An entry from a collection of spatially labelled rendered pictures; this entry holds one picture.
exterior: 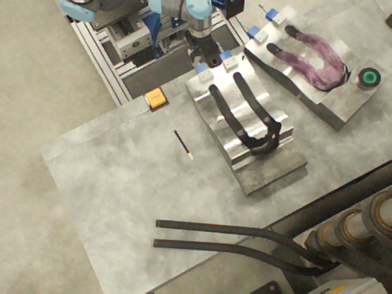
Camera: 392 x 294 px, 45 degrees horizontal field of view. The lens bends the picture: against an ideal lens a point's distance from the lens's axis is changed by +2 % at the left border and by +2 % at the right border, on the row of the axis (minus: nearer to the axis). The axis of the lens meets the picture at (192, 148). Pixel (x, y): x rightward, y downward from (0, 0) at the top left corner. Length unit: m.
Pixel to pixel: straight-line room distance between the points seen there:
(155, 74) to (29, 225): 1.08
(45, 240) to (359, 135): 1.72
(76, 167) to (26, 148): 1.02
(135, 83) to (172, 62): 0.24
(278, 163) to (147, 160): 0.51
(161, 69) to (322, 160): 1.15
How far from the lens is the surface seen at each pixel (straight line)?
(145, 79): 2.61
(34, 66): 3.06
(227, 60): 1.83
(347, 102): 1.83
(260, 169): 1.75
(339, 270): 1.82
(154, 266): 1.76
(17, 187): 2.83
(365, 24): 2.13
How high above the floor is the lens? 2.55
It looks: 73 degrees down
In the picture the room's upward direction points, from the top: 10 degrees counter-clockwise
